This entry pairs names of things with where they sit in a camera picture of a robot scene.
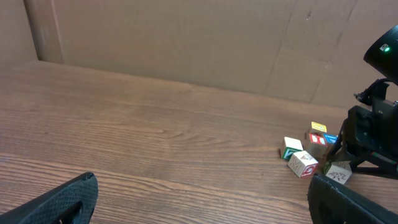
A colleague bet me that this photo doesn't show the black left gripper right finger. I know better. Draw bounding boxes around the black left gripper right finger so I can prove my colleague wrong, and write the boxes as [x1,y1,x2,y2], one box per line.
[308,174,397,224]

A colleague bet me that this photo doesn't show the white block red side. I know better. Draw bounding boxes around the white block red side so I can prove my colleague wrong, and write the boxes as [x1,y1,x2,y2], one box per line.
[288,151,318,178]

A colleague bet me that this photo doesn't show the yellow block far top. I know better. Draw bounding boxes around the yellow block far top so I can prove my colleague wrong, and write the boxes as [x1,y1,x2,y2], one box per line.
[307,121,327,137]

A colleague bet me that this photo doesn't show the blue letter block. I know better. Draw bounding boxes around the blue letter block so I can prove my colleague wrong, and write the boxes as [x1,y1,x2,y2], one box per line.
[323,133,338,145]

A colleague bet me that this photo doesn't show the red letter I block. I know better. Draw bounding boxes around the red letter I block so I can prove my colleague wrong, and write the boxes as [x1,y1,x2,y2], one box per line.
[305,133,328,159]

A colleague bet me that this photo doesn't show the white letter W block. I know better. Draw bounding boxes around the white letter W block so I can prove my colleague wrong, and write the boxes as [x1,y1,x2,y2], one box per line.
[323,161,352,185]

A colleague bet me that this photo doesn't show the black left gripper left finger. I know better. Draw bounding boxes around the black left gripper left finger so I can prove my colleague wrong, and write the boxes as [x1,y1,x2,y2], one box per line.
[1,172,98,224]

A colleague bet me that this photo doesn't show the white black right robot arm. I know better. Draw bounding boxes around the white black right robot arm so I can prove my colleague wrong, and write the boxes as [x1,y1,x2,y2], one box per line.
[326,26,397,179]

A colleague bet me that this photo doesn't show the white block green side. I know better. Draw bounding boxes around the white block green side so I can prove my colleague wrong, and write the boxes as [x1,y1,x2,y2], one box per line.
[280,137,303,160]

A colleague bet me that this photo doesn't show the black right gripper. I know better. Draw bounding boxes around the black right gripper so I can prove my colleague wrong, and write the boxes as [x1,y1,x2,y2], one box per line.
[326,90,397,180]

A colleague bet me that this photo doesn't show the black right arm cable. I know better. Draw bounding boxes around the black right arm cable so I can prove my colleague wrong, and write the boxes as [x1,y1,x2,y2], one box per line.
[353,77,393,106]

